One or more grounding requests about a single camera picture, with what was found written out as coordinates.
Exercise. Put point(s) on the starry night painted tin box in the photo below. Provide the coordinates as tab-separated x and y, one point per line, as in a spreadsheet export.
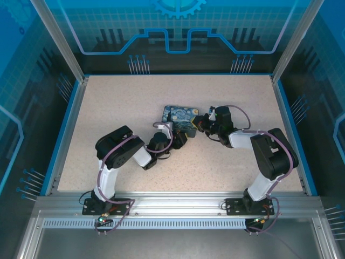
180	118

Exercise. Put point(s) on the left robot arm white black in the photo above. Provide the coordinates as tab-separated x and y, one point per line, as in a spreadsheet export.
107	178

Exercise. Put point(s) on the black base plate left arm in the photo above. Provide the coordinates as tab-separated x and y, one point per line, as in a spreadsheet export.
121	207

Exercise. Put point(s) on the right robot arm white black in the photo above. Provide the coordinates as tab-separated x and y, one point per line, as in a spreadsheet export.
261	186

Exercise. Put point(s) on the black base plate right arm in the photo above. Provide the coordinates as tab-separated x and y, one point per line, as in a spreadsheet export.
233	206

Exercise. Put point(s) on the connector with green red lights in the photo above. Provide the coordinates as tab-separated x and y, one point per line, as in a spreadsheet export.
260	220
103	219

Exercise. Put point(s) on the aluminium mounting rail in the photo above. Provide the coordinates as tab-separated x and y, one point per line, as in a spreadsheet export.
175	202

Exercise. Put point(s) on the aluminium side rail blue edge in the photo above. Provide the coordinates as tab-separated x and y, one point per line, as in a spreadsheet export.
289	108
71	129

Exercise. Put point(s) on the aluminium frame post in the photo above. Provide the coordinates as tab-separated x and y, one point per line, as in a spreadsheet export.
293	40
62	46

